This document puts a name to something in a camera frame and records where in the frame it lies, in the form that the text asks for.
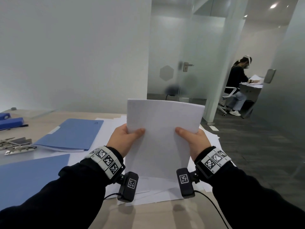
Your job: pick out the person's left hand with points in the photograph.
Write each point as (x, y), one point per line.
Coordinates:
(121, 140)

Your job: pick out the person's right hand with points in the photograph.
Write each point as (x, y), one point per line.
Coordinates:
(197, 143)

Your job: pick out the pile of white paper sheets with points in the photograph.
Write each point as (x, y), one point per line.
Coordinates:
(107, 135)

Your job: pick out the blue folder with dark logo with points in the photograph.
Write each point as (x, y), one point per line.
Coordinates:
(73, 133)

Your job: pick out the blue folder with inner slot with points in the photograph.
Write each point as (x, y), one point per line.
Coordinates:
(28, 178)

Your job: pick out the person's right forearm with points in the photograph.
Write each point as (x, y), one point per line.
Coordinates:
(250, 200)

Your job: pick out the person's left forearm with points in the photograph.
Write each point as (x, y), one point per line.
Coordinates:
(59, 195)

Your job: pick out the white wristband with black markers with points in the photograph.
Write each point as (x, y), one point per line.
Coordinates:
(213, 160)
(106, 160)

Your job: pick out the white box behind glass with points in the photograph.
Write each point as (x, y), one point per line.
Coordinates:
(184, 100)

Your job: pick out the dark chair behind glass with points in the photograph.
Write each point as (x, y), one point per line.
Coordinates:
(172, 89)

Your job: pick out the white office chair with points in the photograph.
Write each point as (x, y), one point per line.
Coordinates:
(230, 90)

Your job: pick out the light gray office desk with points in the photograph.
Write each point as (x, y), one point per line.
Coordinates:
(250, 91)

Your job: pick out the gray hexagon sticker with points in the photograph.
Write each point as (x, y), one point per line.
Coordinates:
(166, 73)

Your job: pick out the frosted glass door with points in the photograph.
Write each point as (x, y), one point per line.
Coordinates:
(202, 45)

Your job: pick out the blue battery pack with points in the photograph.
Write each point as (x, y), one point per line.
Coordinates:
(12, 123)
(4, 116)

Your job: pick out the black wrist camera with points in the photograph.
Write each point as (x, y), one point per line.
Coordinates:
(185, 183)
(128, 187)

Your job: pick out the white head-mounted camera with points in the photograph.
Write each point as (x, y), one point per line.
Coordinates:
(248, 60)

